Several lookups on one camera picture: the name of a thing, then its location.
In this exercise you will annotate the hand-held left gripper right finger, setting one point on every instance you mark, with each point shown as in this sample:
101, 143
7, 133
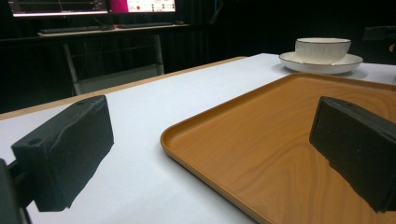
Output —
355, 146

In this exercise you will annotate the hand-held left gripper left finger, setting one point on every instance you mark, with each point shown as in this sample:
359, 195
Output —
70, 149

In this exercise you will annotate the white cup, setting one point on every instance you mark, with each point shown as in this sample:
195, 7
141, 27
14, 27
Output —
322, 49

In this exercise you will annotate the white plate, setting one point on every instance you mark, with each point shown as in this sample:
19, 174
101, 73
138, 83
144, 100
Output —
320, 66

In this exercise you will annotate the wooden tray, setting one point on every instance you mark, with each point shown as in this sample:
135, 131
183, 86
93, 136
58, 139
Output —
267, 149

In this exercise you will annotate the desk with metal legs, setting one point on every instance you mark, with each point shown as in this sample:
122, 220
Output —
115, 56

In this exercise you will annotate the black keyboard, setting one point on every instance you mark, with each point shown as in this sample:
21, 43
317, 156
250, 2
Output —
70, 29
144, 24

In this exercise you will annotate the computer monitor with pink window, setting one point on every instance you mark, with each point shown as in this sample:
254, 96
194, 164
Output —
143, 5

